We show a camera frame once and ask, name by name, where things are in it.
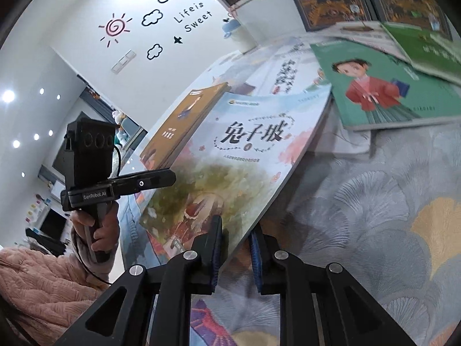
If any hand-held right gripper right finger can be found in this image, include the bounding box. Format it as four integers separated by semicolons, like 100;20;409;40
249;231;418;346

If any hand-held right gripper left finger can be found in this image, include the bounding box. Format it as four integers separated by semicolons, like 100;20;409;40
54;214;229;346

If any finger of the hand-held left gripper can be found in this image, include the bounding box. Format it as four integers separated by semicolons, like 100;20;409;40
113;169;177;197

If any meadow rabbit picture book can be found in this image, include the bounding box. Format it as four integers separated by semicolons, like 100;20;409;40
139;92;334;271

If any white book yellow coat figure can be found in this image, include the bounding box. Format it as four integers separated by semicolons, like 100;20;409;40
333;21;411;62

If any bright green cover book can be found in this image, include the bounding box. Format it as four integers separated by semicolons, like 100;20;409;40
382;22;461;87

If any person's left hand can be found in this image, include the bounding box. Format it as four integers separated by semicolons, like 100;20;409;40
69;202;120;255

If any plush toy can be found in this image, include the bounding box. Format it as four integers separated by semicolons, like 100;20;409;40
112;110;128;148

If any mustard yellow book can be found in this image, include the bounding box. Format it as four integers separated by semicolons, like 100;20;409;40
140;82;232;168

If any black monitor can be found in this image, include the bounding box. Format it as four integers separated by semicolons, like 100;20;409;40
39;207;67;240

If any white bottle blue lid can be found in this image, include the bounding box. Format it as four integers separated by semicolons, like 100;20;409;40
221;18;257;54

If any white book black brush title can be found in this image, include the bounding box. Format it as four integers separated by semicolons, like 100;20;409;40
207;36;332;98

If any teal book red robe girl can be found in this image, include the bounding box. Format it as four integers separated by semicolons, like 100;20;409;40
310;40;461;132

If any white light switch panel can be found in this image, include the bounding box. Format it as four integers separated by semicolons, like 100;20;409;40
111;51;137;75

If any red sun wall decal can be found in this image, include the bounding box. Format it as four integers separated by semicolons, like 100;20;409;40
99;14;132;48

